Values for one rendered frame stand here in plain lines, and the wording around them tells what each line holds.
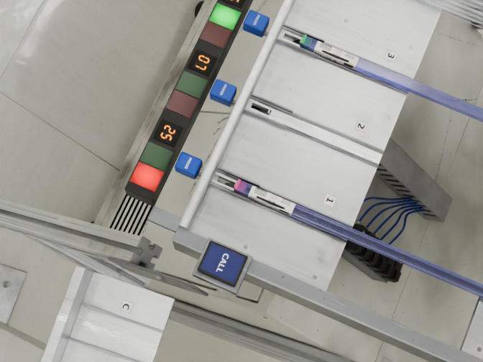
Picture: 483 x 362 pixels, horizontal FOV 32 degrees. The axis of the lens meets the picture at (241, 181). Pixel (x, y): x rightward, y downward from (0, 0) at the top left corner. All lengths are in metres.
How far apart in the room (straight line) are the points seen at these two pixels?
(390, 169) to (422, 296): 0.32
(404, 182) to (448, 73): 0.27
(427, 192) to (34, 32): 0.83
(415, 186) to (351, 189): 0.44
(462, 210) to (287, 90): 0.71
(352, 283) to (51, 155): 0.69
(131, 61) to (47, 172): 0.32
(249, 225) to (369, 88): 0.25
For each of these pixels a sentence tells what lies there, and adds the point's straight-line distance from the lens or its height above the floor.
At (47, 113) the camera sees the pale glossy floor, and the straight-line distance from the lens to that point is 1.76.
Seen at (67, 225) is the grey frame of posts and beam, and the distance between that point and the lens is 1.26.
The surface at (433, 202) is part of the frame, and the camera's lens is 1.56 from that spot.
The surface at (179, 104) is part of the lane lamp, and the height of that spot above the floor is 0.65.
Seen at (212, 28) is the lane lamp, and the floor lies 0.65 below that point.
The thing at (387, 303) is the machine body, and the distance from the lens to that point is 1.57.
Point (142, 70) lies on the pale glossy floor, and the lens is 1.89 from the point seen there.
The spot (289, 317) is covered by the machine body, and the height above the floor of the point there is 0.62.
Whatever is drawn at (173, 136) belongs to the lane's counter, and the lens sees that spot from 1.10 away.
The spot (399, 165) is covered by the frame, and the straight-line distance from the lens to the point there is 1.46.
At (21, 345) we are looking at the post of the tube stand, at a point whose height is 0.33.
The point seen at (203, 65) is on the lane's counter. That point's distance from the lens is 1.14.
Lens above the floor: 1.52
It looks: 46 degrees down
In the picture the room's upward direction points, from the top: 99 degrees clockwise
